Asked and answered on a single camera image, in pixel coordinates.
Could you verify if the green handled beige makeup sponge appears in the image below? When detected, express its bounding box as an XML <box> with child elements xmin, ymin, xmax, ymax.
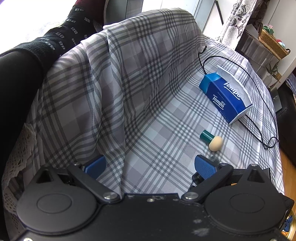
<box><xmin>200</xmin><ymin>130</ymin><xmax>223</xmax><ymax>152</ymax></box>

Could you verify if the white lace cloth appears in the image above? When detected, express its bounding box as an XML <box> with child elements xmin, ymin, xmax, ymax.
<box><xmin>1</xmin><ymin>123</ymin><xmax>37</xmax><ymax>215</ymax></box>

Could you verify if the blue Tempo tissue box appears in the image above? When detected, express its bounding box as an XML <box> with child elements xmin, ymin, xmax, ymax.
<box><xmin>199</xmin><ymin>67</ymin><xmax>252</xmax><ymax>125</ymax></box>

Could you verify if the grey plaid bed sheet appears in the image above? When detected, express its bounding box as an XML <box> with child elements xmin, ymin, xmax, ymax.
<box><xmin>2</xmin><ymin>7</ymin><xmax>286</xmax><ymax>241</ymax></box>

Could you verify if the black leather sofa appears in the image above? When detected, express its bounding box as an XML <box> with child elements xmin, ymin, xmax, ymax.
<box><xmin>271</xmin><ymin>73</ymin><xmax>295</xmax><ymax>153</ymax></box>

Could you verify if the potted plant white pot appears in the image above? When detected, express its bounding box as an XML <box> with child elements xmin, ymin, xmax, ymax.
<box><xmin>264</xmin><ymin>61</ymin><xmax>280</xmax><ymax>86</ymax></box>

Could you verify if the black patterned sock leg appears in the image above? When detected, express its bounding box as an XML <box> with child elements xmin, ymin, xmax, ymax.
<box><xmin>0</xmin><ymin>0</ymin><xmax>105</xmax><ymax>70</ymax></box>

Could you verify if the grey side table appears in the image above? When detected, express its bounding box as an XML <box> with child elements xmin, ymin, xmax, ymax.
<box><xmin>235</xmin><ymin>31</ymin><xmax>278</xmax><ymax>69</ymax></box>

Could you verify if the wicker basket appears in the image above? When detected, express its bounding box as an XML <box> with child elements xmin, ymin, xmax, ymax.
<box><xmin>258</xmin><ymin>23</ymin><xmax>290</xmax><ymax>60</ymax></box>

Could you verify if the patterned curtain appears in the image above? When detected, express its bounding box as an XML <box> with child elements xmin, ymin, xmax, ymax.
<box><xmin>217</xmin><ymin>0</ymin><xmax>257</xmax><ymax>50</ymax></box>

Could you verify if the black cable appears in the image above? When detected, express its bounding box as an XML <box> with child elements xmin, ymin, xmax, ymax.
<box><xmin>198</xmin><ymin>45</ymin><xmax>280</xmax><ymax>150</ymax></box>

